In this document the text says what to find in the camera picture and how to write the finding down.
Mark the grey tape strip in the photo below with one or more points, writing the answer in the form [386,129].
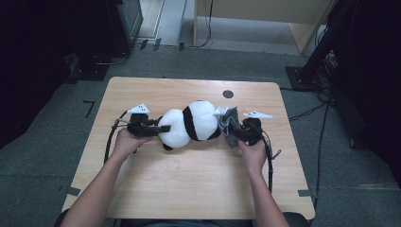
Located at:
[305,193]
[73,191]

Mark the black angled floor tape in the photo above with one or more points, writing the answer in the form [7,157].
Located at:
[90,108]

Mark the grey towel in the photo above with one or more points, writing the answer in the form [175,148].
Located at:
[228,126]

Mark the panda plush toy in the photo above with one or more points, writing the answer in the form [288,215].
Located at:
[201,119]

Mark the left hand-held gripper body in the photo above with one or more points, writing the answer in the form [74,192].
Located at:
[137,126]

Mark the black stand with base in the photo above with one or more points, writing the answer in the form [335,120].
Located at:
[310,75]

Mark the black round table grommet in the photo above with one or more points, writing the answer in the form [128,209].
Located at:
[228,94]

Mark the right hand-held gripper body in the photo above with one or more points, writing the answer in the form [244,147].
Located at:
[254,130]

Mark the light wooden cabinet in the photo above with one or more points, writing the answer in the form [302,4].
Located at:
[252,9]

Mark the person's right hand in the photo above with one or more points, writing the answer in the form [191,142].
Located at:
[253,156]

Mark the dark cabinet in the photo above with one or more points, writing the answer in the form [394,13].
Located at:
[126,19]

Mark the dark curtain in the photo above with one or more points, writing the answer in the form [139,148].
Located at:
[31,63]
[372,78]

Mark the black chair armrest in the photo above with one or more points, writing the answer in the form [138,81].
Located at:
[60,220]
[296,220]

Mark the person's left hand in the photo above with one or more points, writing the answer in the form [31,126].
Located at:
[127,146]

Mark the black flat stand base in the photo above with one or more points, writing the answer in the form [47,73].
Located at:
[90,71]

